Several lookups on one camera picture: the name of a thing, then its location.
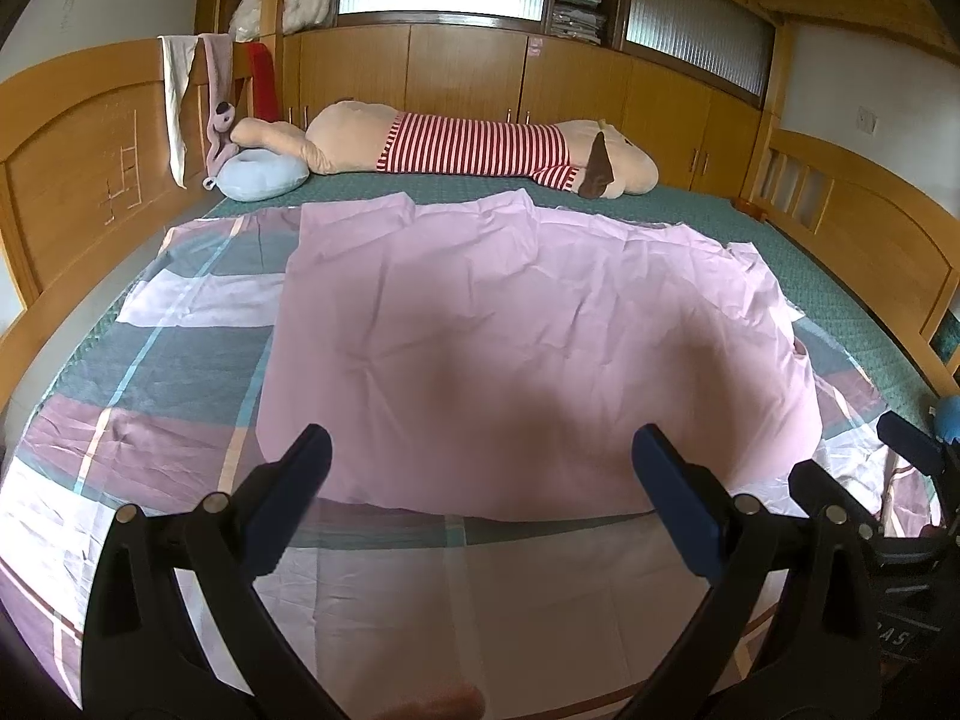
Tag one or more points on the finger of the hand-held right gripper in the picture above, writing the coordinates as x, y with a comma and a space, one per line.
911, 441
821, 486

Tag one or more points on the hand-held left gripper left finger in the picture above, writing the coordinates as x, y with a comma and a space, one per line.
292, 499

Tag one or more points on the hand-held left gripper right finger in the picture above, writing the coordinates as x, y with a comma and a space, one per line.
675, 499

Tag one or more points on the large pink cloth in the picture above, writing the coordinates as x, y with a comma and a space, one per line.
487, 330

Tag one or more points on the plaid bed sheet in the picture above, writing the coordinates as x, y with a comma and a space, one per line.
150, 405

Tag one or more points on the wooden footboard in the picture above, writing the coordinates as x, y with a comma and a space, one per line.
862, 229

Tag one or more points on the green mattress cover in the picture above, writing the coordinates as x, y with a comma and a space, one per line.
675, 211

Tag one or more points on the blue round pillow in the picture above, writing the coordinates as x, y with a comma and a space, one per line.
259, 174

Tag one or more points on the long beige plush toy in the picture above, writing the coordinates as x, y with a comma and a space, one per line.
345, 136

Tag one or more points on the pink plush toy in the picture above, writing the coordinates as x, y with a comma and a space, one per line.
221, 120

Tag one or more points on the wooden headboard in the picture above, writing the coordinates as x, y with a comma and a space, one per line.
67, 165

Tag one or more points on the white hanging cloth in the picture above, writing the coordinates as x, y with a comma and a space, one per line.
176, 105

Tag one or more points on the red cloth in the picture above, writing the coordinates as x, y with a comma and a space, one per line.
264, 82

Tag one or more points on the pink sticker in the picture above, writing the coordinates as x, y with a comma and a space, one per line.
535, 47

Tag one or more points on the stack of newspapers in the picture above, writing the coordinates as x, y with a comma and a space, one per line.
576, 24

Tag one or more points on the white wall switch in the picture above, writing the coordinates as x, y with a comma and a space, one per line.
868, 120

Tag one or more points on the wooden wall cabinets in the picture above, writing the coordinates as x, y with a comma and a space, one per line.
465, 75

